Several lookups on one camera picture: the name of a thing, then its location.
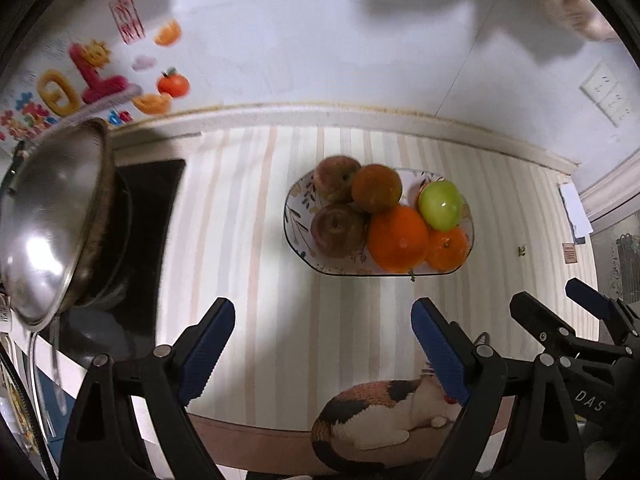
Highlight stainless steel wok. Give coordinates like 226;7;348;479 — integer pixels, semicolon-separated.
0;119;133;411

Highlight greenish red apple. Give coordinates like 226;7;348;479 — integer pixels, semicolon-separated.
314;156;362;204

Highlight green apple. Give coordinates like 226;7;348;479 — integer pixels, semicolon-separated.
418;180;465;231

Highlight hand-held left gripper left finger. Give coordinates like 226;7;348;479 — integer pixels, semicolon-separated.
59;297;236;480

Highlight orange-red apple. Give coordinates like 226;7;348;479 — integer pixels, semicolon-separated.
351;164;403;213

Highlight dark red apple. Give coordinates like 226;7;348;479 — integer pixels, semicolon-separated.
310;203;370;259

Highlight calico cat plush toy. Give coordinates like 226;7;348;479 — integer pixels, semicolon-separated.
310;360;466;476

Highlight floral oval plate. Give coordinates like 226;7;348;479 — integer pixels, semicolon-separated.
283;166;475;277

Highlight striped tablecloth with pink edge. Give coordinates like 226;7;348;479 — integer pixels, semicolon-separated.
107;122;601;476

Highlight white folded paper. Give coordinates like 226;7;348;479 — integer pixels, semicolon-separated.
559;183;594;241

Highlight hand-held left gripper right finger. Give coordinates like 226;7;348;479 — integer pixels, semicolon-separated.
411;297;586;480

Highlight colourful wall stickers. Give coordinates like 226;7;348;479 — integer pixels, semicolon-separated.
0;0;192;143

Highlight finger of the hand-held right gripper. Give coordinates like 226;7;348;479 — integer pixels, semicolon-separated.
509;291;640;363
565;278;640;348

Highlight black gas stove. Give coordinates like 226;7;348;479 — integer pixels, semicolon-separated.
40;159;187;376

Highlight white wall socket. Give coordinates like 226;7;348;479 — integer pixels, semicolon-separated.
580;62;614;106
600;87;632;128

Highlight large orange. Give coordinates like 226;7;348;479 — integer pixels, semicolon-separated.
368;205;430;274

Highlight frosted glass door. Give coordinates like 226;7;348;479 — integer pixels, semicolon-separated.
587;195;640;306

